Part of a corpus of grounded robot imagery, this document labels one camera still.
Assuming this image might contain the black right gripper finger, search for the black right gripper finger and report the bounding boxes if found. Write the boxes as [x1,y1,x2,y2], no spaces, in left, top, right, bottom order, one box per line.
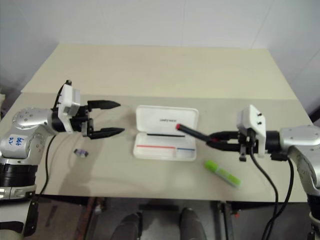
[205,140,242,153]
[209,130,240,141]

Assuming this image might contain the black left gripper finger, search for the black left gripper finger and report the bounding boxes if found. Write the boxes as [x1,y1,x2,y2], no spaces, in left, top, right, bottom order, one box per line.
[87,99,122,112]
[89,127,126,140]

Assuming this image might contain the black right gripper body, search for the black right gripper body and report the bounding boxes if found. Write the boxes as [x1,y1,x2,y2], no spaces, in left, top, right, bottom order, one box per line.
[237,128,260,162]

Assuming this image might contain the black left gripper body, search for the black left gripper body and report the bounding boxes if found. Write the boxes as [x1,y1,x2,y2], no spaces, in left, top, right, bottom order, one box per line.
[69,104,95,138]

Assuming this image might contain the black marker with red cap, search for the black marker with red cap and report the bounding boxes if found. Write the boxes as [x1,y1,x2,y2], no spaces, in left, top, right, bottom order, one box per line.
[175,123,214,144]

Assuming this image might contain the green marker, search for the green marker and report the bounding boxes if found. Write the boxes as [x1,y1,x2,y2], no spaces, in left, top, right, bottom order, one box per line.
[204,160,242,189]

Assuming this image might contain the white pencil case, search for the white pencil case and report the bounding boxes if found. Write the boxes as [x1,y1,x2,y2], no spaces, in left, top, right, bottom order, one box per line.
[132,104,200,163]

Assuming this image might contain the dark rounded shape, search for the dark rounded shape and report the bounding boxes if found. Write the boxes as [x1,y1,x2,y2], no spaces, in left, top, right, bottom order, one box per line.
[179,207,207,240]
[115,212,144,240]

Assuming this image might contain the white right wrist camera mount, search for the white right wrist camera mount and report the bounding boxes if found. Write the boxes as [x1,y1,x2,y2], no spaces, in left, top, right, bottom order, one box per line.
[236,104,268,159]

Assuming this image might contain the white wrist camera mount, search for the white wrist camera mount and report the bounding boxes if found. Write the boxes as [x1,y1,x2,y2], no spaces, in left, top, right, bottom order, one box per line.
[236,104,268,159]
[56,83,82,133]

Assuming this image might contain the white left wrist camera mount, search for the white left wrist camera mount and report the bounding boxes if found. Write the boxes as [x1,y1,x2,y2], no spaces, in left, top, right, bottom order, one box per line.
[56,83,82,133]

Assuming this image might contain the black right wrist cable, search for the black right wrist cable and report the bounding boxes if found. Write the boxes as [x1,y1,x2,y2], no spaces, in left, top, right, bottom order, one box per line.
[249,149,280,240]

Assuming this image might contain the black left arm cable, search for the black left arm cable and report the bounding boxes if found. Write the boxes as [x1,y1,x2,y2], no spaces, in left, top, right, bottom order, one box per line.
[34,135,55,202]

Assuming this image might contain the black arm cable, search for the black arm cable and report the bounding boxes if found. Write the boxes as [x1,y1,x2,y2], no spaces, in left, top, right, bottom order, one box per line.
[34,135,55,202]
[271,152,295,226]

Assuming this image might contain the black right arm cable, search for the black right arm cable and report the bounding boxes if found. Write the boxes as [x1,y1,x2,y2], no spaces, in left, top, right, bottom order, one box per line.
[271,152,295,226]

